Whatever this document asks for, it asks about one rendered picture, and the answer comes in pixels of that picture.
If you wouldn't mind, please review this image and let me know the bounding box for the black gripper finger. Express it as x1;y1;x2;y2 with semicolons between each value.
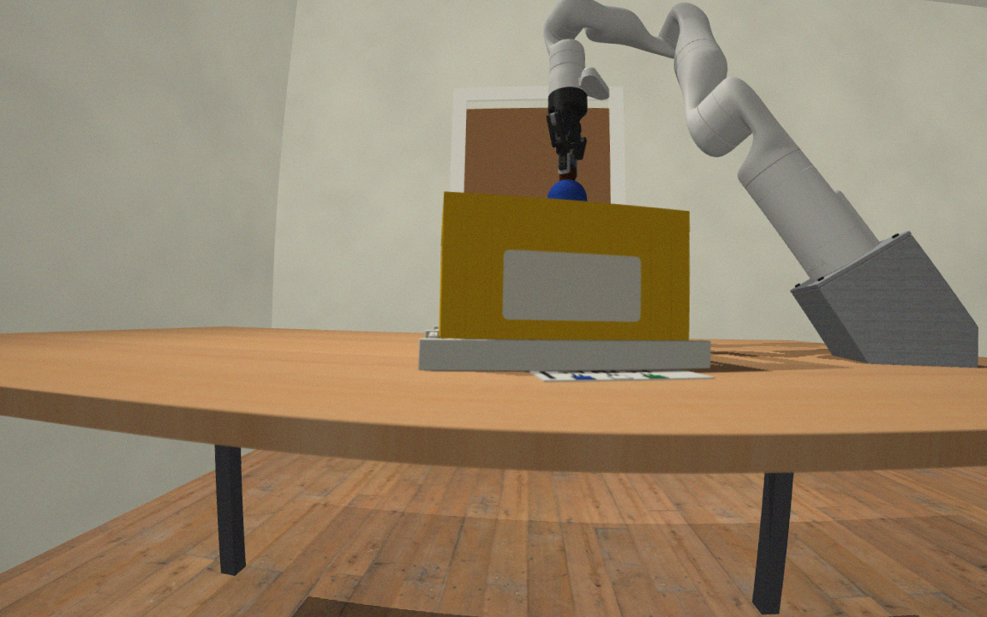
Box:
571;123;587;179
547;111;576;175

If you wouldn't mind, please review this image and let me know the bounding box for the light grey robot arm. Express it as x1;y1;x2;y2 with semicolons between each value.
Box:
543;0;880;281

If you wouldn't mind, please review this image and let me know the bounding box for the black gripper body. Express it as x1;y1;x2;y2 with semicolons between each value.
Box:
548;87;588;135

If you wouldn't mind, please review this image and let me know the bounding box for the white paper pick list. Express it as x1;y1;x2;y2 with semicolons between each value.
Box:
530;369;715;382

